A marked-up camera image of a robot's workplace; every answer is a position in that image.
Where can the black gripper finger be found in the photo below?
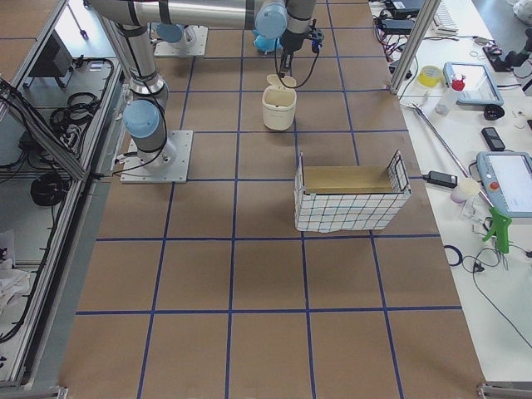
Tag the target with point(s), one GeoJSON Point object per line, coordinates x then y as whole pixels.
{"type": "Point", "coordinates": [285, 64]}

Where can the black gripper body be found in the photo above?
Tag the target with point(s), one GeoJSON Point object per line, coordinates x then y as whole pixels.
{"type": "Point", "coordinates": [292, 41]}

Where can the white trash can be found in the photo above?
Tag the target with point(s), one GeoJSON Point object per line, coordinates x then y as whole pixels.
{"type": "Point", "coordinates": [279, 102]}

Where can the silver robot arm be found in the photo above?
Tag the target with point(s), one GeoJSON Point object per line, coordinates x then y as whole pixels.
{"type": "Point", "coordinates": [174, 33]}
{"type": "Point", "coordinates": [137, 25]}

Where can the blue teddy bear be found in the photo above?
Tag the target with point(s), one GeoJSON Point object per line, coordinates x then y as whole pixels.
{"type": "Point", "coordinates": [264, 44]}

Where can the black power adapter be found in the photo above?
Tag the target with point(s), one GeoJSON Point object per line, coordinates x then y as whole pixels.
{"type": "Point", "coordinates": [396, 27]}

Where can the long metal rod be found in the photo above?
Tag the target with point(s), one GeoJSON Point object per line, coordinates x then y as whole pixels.
{"type": "Point", "coordinates": [456, 160]}

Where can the yellow tape roll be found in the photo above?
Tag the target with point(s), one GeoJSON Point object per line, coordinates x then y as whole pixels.
{"type": "Point", "coordinates": [429, 76]}

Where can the white checkered fabric basket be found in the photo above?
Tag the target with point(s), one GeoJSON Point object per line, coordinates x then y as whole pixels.
{"type": "Point", "coordinates": [333, 198]}

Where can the clear bottle red cap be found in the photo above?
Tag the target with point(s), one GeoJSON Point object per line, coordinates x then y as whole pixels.
{"type": "Point", "coordinates": [455, 87]}

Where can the far blue teach pendant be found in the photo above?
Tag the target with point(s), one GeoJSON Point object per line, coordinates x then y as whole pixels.
{"type": "Point", "coordinates": [480, 88]}

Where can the blue teach pendant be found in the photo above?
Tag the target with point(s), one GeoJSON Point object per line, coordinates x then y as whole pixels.
{"type": "Point", "coordinates": [480, 88]}
{"type": "Point", "coordinates": [506, 178]}

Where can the black round dish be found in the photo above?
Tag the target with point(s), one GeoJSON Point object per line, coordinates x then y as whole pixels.
{"type": "Point", "coordinates": [493, 112]}

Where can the white paper cup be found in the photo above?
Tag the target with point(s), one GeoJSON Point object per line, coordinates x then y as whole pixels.
{"type": "Point", "coordinates": [466, 188]}

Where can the black phone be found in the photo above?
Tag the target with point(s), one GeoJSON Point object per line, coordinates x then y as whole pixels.
{"type": "Point", "coordinates": [492, 139]}

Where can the near blue teach pendant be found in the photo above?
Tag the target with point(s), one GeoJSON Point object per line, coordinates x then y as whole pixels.
{"type": "Point", "coordinates": [506, 178]}

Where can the green plastic gun tool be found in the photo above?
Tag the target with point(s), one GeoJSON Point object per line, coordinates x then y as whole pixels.
{"type": "Point", "coordinates": [499, 228]}

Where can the crumpled white cloth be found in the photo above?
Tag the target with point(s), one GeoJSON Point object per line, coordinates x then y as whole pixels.
{"type": "Point", "coordinates": [14, 282]}

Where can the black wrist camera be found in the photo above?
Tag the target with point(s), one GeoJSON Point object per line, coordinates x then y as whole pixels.
{"type": "Point", "coordinates": [316, 37]}

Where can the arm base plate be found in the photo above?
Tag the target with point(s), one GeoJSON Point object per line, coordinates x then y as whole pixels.
{"type": "Point", "coordinates": [182, 49]}
{"type": "Point", "coordinates": [171, 165]}

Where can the aluminium frame post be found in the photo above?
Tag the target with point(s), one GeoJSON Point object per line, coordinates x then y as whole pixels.
{"type": "Point", "coordinates": [418, 32]}

